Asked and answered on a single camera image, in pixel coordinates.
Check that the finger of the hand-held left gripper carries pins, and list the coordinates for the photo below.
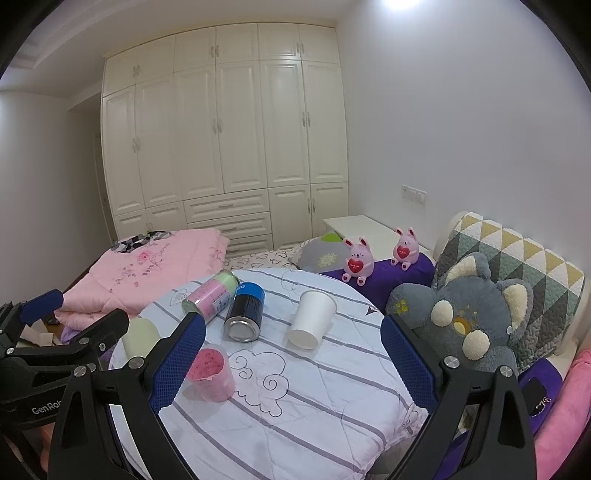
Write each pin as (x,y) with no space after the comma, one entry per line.
(99,330)
(41,307)

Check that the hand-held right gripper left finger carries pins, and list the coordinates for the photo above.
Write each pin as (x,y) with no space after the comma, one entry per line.
(178,364)

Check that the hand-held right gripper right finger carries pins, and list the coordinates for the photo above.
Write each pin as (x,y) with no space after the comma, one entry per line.
(408,364)

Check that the white paper cup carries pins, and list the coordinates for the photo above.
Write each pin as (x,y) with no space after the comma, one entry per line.
(311,323)

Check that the light green paper cup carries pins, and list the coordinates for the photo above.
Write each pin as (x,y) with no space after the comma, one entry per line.
(138,339)

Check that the pink plastic cup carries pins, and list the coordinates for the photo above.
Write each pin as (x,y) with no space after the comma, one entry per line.
(217,378)

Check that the pink floral quilt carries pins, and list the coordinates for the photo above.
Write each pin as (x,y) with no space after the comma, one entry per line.
(138,267)

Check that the pink and green can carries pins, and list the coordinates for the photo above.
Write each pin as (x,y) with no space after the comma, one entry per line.
(210,297)

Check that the purple pillow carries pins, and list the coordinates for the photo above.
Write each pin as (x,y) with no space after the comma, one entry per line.
(397,281)

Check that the black can with blue top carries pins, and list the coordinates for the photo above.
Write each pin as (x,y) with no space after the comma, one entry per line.
(244,311)

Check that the black and white checkered cloth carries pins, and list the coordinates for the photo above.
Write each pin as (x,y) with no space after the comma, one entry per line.
(134,242)

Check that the grey plush toy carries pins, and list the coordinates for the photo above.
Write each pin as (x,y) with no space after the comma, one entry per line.
(485,304)

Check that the pink bunny figure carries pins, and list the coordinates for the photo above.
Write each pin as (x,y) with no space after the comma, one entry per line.
(358,265)
(405,251)

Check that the heart print bedsheet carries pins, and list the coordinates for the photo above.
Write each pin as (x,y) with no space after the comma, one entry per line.
(263,258)

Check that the purple cushion with black tag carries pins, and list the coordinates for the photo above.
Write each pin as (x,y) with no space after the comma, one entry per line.
(545,374)

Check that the grey round cushion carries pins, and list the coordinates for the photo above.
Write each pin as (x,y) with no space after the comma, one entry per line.
(318,258)

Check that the white nightstand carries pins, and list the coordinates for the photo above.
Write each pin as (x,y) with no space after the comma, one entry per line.
(364,226)

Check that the triangle patterned quilted cover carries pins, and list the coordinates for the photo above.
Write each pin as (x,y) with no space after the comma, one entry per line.
(531,258)

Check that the pink pillow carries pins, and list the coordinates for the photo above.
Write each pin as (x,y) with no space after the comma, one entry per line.
(568,415)

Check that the white wardrobe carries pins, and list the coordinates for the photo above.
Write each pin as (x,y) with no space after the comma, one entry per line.
(231,138)

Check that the ceiling light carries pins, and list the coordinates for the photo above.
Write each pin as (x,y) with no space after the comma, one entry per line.
(404,4)

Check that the white wall socket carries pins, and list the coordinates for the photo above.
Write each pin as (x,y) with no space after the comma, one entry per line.
(414,194)

